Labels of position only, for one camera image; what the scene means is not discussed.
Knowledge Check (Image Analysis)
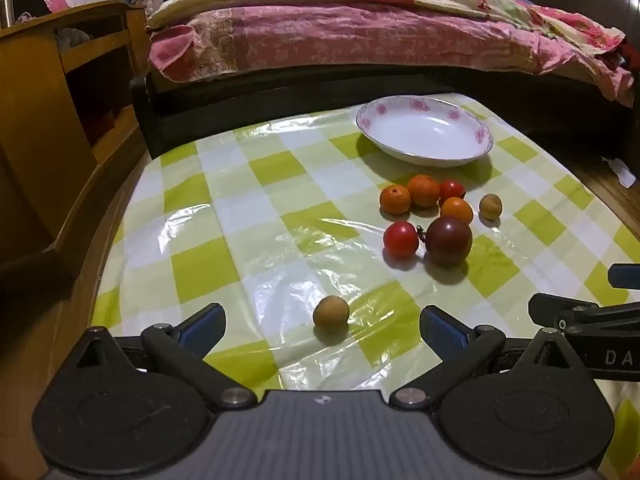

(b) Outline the black bed frame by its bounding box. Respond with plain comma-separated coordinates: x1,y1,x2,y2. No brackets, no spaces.
130,62,640,161

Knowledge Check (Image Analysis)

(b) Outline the white paper scrap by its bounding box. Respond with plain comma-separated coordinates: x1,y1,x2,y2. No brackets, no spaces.
602,156,636,186

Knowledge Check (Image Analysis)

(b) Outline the green checkered tablecloth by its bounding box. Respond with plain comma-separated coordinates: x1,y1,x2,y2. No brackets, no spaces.
87,92,640,480

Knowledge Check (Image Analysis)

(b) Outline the dark purple tomato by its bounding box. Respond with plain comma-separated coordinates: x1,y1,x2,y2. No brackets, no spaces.
425,215,473,268

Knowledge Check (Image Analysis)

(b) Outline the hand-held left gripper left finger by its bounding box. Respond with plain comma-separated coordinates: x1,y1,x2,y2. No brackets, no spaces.
65,303,258,409

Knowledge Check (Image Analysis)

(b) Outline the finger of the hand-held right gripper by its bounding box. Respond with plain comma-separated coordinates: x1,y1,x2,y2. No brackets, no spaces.
607,264,640,290
528,292,640,335

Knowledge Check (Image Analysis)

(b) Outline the small red tomato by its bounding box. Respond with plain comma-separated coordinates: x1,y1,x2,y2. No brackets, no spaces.
439,178,467,201

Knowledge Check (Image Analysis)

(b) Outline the wooden cabinet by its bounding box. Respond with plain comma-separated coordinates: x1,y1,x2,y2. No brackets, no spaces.
0,0,152,288

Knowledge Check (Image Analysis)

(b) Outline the pink floral blanket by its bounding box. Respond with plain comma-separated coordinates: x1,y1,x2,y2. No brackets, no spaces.
149,4,636,107

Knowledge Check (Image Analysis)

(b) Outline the small orange mandarin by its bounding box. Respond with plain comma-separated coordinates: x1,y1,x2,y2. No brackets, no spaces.
440,196,474,226

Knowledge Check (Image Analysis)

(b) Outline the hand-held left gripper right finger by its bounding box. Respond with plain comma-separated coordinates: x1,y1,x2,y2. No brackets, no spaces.
389,305,591,409

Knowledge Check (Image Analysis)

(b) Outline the brown longan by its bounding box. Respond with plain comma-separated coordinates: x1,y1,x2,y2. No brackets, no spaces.
479,194,503,221
313,295,350,334

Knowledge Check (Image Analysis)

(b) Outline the white plate with pink flowers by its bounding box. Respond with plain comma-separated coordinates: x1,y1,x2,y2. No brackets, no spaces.
355,94,494,168

